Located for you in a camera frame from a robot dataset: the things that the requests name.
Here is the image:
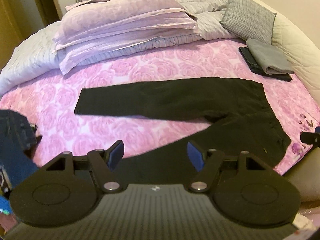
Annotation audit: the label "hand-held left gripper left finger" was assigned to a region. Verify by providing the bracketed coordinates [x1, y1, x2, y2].
[41, 140, 125, 193]

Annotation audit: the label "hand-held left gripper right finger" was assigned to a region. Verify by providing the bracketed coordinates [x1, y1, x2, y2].
[187, 141, 273, 193]

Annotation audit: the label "dark grey pants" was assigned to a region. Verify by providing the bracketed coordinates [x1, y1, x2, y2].
[74, 78, 292, 188]

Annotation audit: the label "cream quilted headboard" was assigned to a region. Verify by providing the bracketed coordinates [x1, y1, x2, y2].
[229, 0, 320, 100]

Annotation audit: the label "pink floral blanket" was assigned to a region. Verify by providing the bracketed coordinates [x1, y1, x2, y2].
[0, 39, 320, 178]

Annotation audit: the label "folded grey garment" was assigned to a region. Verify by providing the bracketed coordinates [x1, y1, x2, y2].
[246, 38, 294, 75]

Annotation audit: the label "folded dark garment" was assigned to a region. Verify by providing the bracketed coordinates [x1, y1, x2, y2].
[238, 46, 292, 82]

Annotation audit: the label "blue jeans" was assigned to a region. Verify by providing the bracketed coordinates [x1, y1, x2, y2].
[0, 109, 42, 180]

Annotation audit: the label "lilac pillow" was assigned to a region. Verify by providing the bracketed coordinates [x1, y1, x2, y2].
[59, 27, 202, 75]
[52, 0, 200, 53]

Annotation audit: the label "grey checked cushion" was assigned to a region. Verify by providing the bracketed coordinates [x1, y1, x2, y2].
[220, 0, 277, 45]

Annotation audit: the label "grey striped quilt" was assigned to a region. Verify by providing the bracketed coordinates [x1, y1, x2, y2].
[0, 0, 248, 96]

